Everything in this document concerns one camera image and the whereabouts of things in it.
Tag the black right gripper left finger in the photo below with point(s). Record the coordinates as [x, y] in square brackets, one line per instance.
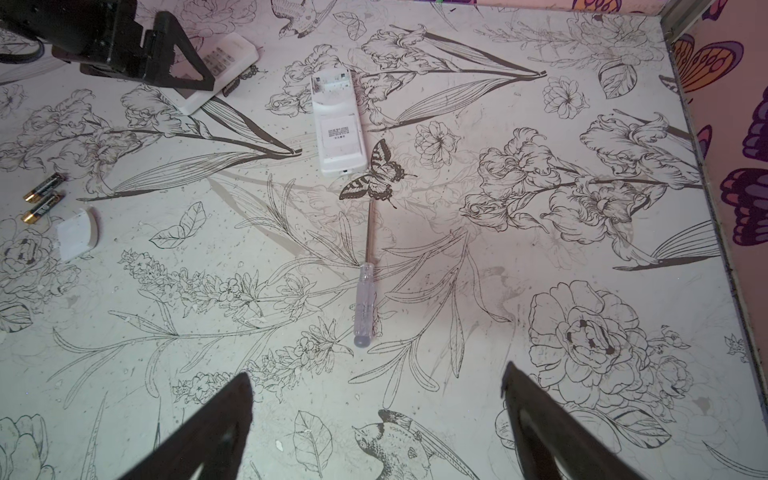
[210, 444]

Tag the clear handle screwdriver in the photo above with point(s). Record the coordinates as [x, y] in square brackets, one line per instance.
[365, 293]

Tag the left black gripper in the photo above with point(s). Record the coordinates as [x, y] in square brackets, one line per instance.
[78, 30]

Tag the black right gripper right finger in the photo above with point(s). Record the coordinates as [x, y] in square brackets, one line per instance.
[550, 444]

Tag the aluminium cage frame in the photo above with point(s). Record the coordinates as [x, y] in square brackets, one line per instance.
[677, 16]

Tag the white battery cover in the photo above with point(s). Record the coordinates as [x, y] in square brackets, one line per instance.
[77, 235]

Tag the black gold AAA battery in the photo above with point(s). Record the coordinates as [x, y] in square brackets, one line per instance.
[44, 188]

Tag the white remote control far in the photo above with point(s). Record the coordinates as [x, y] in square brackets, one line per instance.
[226, 60]

